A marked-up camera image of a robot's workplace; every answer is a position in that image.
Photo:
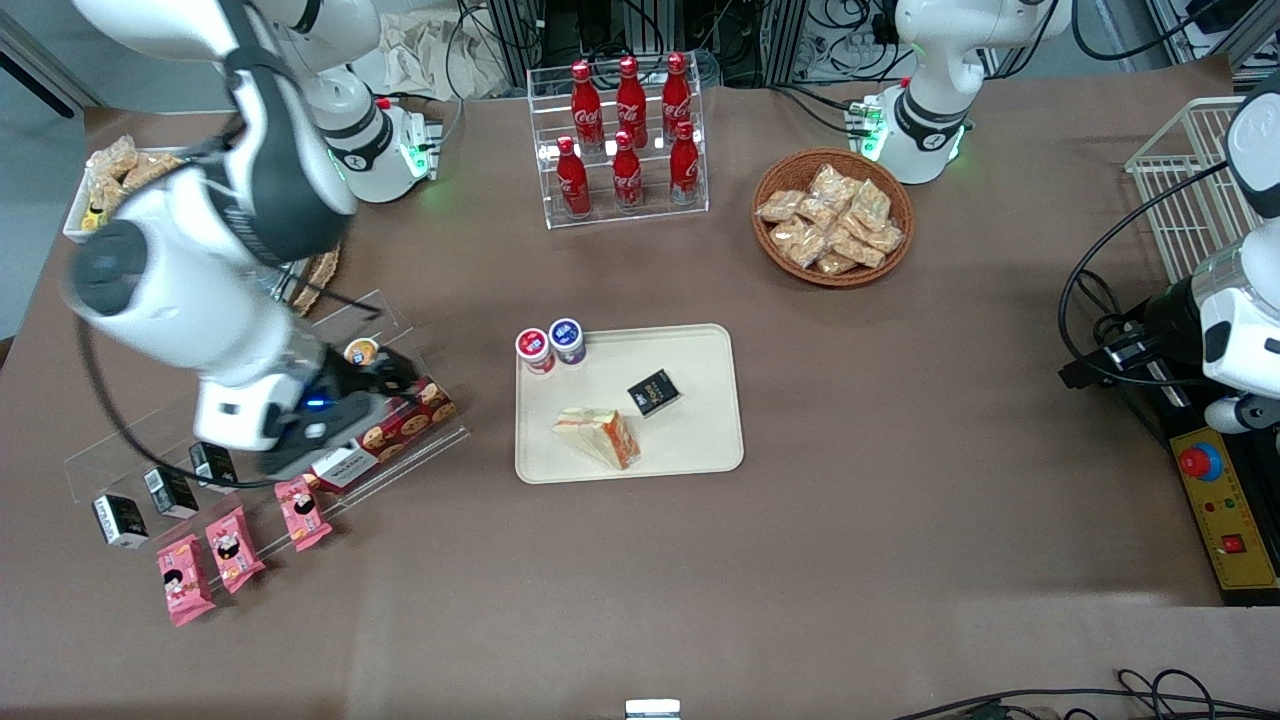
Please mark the small black white box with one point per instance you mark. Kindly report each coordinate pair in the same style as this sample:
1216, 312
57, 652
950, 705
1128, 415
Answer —
120, 521
214, 464
171, 491

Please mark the white crumpled cloth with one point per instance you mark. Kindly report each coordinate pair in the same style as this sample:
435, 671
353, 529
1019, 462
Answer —
425, 50

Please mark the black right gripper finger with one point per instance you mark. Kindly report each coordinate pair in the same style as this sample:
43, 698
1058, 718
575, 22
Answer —
368, 387
400, 367

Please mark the white plastic bin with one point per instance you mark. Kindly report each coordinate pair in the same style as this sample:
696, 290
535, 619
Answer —
75, 225

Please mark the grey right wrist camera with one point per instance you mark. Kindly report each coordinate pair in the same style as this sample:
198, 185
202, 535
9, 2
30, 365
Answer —
320, 437

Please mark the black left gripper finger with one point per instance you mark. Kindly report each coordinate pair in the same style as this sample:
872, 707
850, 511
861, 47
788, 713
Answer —
1172, 325
1100, 366

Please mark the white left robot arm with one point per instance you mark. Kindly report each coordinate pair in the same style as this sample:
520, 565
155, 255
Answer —
935, 90

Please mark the orange rim round cup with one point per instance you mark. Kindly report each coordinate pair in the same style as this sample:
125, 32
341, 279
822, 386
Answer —
361, 351

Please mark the red lid small cup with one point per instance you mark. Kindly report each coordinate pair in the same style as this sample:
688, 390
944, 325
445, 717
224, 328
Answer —
535, 350

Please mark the brown wicker basket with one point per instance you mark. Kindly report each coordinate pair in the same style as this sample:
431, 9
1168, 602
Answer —
770, 255

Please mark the blue lid small cup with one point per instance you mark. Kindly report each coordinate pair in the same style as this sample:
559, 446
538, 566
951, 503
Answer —
567, 341

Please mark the black Face print box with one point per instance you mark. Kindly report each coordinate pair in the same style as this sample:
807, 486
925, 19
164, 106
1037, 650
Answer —
654, 392

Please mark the small yellow packet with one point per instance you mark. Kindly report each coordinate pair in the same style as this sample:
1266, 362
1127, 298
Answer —
95, 214

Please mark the clear acrylic display shelf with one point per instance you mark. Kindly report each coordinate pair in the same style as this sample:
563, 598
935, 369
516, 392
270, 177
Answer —
130, 460

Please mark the small silver white device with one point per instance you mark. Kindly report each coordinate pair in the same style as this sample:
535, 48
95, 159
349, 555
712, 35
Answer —
652, 709

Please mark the clear acrylic bottle rack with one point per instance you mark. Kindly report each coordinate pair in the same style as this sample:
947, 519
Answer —
650, 215

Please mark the cream plastic tray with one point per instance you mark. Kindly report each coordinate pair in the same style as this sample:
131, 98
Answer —
700, 440

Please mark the aluminium frame rack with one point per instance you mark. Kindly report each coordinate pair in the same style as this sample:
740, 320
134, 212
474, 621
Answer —
515, 40

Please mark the pink snack packet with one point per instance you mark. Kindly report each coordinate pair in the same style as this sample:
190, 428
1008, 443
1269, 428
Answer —
303, 513
185, 580
235, 549

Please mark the black control box yellow panel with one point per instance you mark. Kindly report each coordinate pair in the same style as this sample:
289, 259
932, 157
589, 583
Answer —
1240, 520

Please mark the clear wrapped snack packet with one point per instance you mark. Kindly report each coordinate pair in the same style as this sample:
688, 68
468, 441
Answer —
872, 202
778, 206
797, 242
832, 182
856, 248
818, 213
836, 265
887, 238

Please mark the brown wrapped snack bag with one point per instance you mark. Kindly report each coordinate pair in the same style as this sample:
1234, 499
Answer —
152, 170
113, 157

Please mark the red cola bottle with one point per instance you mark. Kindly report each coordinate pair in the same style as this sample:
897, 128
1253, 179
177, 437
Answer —
627, 178
685, 170
677, 95
585, 105
573, 185
631, 100

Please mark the triangular sandwich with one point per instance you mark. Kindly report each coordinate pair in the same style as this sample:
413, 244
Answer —
600, 435

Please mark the red cookie box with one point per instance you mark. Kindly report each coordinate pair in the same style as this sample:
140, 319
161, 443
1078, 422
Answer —
405, 425

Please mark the woven straw mat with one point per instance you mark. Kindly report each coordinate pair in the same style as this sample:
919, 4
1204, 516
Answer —
318, 275

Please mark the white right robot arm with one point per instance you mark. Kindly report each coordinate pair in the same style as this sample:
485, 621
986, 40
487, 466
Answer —
180, 290

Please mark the red emergency stop button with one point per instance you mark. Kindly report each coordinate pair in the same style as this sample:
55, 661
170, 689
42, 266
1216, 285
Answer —
1198, 461

